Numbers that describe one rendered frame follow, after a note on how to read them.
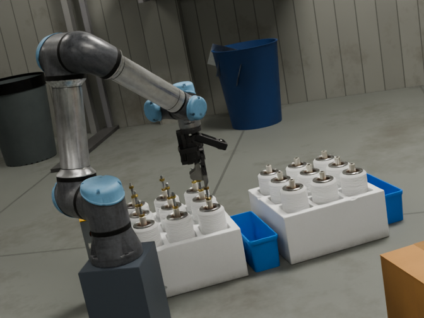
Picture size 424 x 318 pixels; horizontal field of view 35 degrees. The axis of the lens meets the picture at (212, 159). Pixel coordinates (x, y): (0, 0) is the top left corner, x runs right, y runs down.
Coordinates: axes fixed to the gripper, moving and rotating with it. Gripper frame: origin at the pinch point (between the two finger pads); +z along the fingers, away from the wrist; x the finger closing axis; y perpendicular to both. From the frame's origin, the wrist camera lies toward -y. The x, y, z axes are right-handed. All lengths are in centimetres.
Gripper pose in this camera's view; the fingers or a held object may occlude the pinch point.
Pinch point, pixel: (207, 182)
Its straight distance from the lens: 234.5
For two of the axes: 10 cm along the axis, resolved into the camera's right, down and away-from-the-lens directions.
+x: 0.6, 2.5, -9.7
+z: 1.8, 9.5, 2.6
